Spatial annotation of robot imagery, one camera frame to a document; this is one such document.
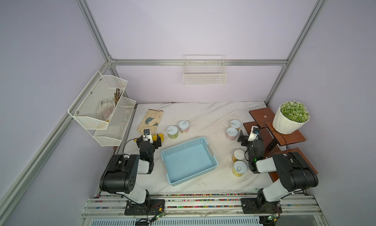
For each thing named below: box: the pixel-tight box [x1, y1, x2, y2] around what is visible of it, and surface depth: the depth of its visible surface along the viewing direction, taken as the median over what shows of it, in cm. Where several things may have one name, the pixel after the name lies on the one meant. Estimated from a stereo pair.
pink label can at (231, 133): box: [225, 127, 239, 142], surface depth 100 cm
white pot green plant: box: [272, 100, 310, 135], surface depth 70 cm
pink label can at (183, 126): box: [178, 120, 190, 134], surface depth 103 cm
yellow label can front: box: [232, 160, 248, 178], surface depth 84 cm
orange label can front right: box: [232, 148, 245, 163], surface depth 88 cm
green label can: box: [166, 125, 179, 139], surface depth 100 cm
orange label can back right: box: [229, 119, 241, 131], surface depth 103 cm
